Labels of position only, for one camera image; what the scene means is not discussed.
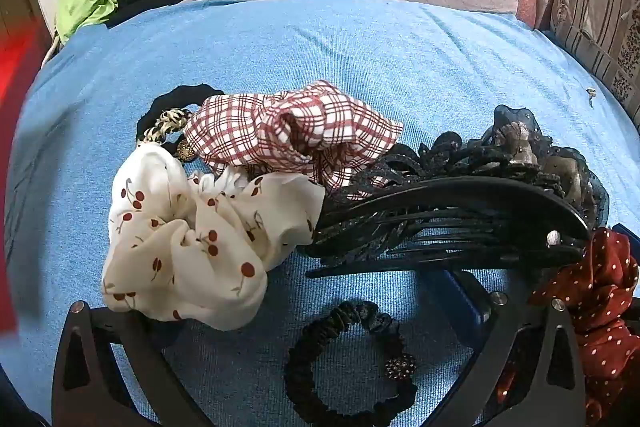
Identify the striped pillow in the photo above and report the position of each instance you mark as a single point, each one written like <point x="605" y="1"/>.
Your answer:
<point x="600" y="17"/>

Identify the dark red polka dot scrunchie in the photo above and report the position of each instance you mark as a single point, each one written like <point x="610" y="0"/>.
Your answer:
<point x="600" y="287"/>

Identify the black lace bow hair clip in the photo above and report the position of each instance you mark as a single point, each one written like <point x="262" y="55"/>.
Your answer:
<point x="520" y="142"/>

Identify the red plaid scrunchie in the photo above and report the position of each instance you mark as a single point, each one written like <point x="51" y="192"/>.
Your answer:
<point x="240" y="127"/>

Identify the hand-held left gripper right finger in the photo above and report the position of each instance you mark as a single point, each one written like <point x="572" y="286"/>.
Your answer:
<point x="462" y="297"/>

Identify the white cherry print scrunchie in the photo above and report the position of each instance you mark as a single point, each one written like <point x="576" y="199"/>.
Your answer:
<point x="175" y="247"/>

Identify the black comb hair clip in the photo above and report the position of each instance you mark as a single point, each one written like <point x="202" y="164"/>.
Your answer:
<point x="450" y="192"/>

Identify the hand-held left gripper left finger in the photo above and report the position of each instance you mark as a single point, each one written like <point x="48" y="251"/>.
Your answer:
<point x="125" y="347"/>

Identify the black scrunchie with rhinestone bead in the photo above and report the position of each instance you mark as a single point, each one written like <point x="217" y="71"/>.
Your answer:
<point x="300" y="382"/>

